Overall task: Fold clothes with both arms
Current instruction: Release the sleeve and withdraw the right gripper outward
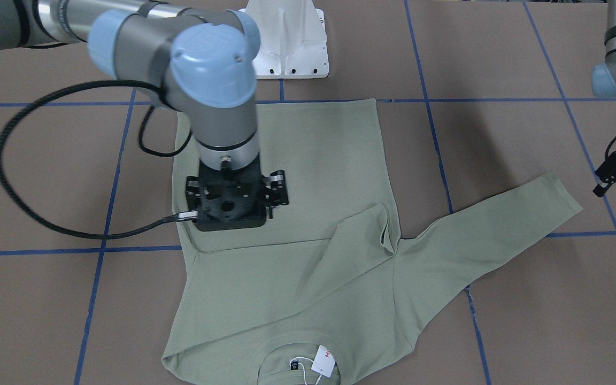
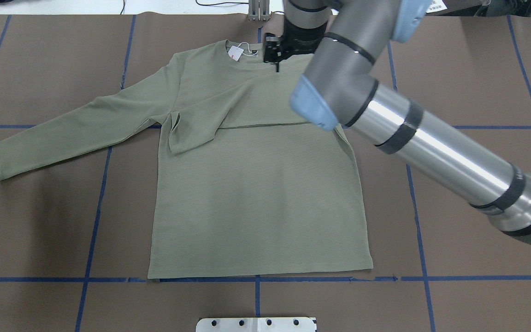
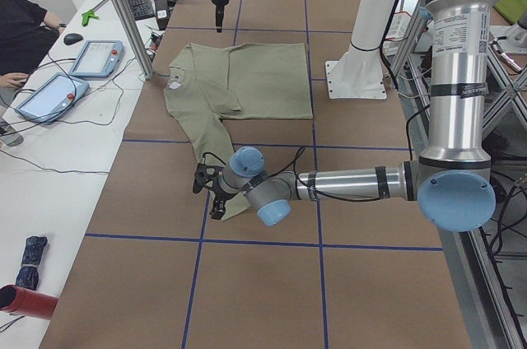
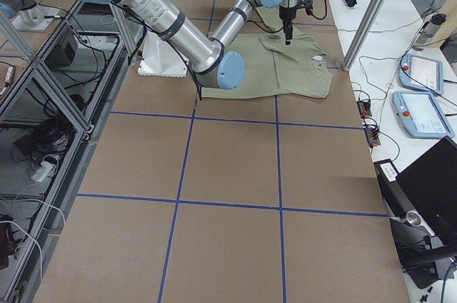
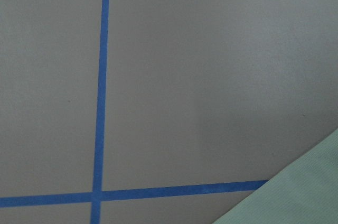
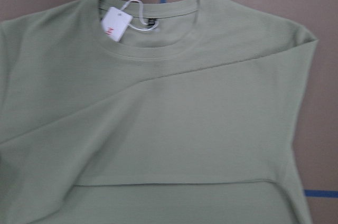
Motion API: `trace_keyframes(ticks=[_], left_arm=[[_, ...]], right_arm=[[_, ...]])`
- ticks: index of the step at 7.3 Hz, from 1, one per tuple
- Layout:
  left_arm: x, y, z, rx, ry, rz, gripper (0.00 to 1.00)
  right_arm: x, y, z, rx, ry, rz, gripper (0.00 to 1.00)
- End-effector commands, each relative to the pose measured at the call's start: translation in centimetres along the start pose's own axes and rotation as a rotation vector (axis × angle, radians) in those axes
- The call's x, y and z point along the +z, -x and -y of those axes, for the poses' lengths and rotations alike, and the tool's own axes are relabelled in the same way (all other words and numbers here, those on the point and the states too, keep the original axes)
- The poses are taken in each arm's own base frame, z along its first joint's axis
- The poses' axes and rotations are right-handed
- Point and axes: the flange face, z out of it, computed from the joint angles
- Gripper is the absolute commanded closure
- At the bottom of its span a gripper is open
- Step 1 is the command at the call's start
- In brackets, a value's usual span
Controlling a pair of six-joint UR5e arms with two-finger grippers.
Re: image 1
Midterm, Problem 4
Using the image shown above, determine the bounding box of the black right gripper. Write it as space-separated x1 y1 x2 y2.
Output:
184 160 289 232

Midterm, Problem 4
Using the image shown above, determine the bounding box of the green long sleeve shirt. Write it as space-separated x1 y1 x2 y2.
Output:
161 98 582 384

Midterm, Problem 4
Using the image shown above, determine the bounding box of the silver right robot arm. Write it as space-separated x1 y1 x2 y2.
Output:
0 1 289 240

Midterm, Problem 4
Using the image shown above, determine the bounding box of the white metal mounting plate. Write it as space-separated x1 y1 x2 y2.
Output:
241 1 330 80

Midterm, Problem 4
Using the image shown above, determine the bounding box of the white paper price tag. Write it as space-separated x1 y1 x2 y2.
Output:
310 344 336 378

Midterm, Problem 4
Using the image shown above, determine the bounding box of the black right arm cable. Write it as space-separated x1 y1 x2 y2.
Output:
0 79 199 240

